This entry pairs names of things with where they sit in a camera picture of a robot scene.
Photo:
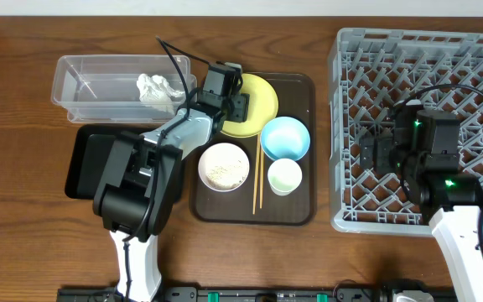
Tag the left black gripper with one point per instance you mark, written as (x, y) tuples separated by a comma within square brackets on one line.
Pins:
[(238, 107)]

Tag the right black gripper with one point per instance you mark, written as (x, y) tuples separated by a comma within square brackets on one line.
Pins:
[(366, 147)]

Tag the white bowl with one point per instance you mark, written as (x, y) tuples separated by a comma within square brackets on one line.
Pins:
[(219, 151)]

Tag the white cup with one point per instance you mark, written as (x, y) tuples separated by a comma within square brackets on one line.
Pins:
[(284, 176)]

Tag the white tissue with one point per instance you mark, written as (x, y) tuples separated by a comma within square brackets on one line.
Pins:
[(156, 92)]

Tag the pile of rice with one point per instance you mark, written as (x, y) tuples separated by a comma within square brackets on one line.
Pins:
[(226, 173)]

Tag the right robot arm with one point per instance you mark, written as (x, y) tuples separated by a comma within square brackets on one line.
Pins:
[(423, 150)]

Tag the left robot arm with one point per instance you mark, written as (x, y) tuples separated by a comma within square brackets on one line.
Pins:
[(140, 180)]

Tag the grey dishwasher rack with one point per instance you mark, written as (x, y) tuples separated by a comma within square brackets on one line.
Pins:
[(369, 71)]

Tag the black waste tray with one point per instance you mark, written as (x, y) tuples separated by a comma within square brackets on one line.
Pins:
[(93, 144)]

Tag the yellow plate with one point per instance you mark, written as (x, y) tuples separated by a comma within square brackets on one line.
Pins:
[(263, 107)]

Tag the left wooden chopstick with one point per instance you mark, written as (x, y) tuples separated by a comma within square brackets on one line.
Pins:
[(256, 176)]

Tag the wooden chopstick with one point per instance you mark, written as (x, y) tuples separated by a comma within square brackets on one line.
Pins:
[(256, 176), (261, 178)]

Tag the right wooden chopstick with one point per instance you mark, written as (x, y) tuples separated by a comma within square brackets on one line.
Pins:
[(261, 178)]

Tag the light blue bowl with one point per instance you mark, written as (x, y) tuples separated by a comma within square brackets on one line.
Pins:
[(285, 138)]

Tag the dark brown serving tray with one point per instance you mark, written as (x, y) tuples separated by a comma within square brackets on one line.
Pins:
[(250, 206)]

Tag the clear plastic bin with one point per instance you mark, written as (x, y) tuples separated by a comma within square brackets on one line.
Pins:
[(102, 88)]

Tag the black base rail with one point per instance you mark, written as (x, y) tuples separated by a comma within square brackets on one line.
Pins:
[(182, 294)]

